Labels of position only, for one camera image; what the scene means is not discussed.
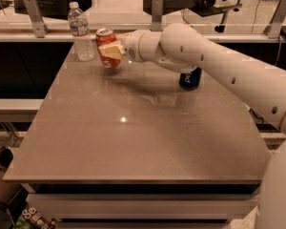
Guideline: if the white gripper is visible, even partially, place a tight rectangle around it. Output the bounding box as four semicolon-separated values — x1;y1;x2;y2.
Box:
98;30;150;62

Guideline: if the orange coke can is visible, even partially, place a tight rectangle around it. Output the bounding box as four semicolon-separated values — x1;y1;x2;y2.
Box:
95;28;121;69

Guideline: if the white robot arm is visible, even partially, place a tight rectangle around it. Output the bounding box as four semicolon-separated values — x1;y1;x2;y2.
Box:
99;24;286;229

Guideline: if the clear plastic water bottle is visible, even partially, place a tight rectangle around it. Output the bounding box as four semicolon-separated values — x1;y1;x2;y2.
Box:
68;2;94;61

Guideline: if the blue pepsi can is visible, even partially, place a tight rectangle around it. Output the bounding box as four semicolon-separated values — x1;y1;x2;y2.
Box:
179;68;202;91

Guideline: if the brown bin at left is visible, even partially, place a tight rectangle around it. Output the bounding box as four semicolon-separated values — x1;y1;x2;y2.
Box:
0;147;21;203

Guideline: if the snack bag on floor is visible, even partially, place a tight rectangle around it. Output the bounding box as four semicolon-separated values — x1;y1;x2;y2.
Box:
13;204;57;229

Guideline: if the middle metal railing bracket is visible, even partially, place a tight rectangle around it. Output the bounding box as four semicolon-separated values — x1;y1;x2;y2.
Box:
152;0;163;31

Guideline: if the metal railing bracket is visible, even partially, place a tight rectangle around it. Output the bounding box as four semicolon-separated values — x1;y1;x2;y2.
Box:
152;0;163;31
263;0;286;39
23;0;48;38

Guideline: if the left metal railing bracket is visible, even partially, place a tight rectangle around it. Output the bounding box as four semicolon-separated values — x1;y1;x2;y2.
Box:
23;0;48;38

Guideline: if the right metal railing bracket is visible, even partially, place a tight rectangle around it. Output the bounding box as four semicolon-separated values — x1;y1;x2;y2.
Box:
263;0;286;39

